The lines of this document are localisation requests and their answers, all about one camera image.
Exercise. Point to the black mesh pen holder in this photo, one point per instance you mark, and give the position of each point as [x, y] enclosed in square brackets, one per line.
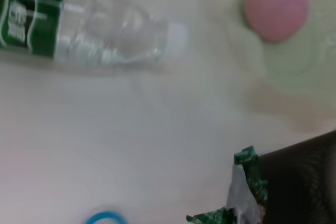
[302, 182]

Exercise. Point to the blue teal scissors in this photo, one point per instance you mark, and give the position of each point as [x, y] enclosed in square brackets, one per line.
[105, 214]

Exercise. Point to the clear green-label water bottle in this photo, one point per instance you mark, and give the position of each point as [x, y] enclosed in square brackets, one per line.
[78, 19]

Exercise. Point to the pink peach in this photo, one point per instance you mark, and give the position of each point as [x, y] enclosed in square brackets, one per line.
[275, 9]

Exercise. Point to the green plastic wrapper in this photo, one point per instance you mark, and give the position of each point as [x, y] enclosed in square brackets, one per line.
[249, 182]

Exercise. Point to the translucent green fruit plate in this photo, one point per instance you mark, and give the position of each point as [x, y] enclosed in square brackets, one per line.
[288, 64]

